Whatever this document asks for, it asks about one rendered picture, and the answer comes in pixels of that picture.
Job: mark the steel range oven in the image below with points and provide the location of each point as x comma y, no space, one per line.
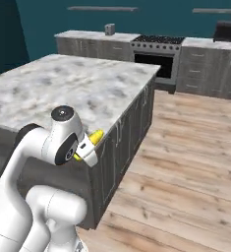
157,57

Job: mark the yellow corn cob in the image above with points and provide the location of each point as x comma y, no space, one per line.
97,137

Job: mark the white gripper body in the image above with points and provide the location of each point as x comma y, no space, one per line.
90,158

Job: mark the long grey wall shelf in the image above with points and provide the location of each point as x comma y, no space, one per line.
102,8

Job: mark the small grey box appliance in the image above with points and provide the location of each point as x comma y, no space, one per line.
109,29

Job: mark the grey cupboard run with drawers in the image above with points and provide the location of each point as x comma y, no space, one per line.
212,70

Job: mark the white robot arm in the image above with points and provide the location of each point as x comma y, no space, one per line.
12,197

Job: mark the black microwave oven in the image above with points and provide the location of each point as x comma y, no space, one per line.
227,31

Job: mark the dark grey island cabinet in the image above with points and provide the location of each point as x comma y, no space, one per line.
127,147

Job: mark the short grey wall shelf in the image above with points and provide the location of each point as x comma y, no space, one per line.
217,11

